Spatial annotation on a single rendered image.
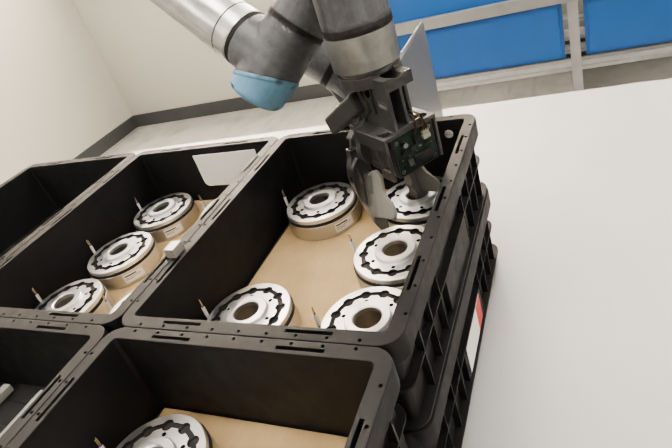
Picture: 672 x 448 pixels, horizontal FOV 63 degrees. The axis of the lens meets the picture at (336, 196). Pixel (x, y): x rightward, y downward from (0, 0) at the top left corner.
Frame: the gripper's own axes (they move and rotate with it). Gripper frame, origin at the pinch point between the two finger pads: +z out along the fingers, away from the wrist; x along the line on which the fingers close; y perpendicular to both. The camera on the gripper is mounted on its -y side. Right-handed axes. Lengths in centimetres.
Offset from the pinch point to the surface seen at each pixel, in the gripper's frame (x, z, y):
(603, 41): 165, 48, -92
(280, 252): -14.1, 2.5, -9.9
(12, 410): -51, 3, -11
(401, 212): -0.4, -0.5, 1.2
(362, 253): -8.5, -0.5, 4.0
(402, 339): -16.3, -7.1, 24.2
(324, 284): -13.4, 2.5, 1.3
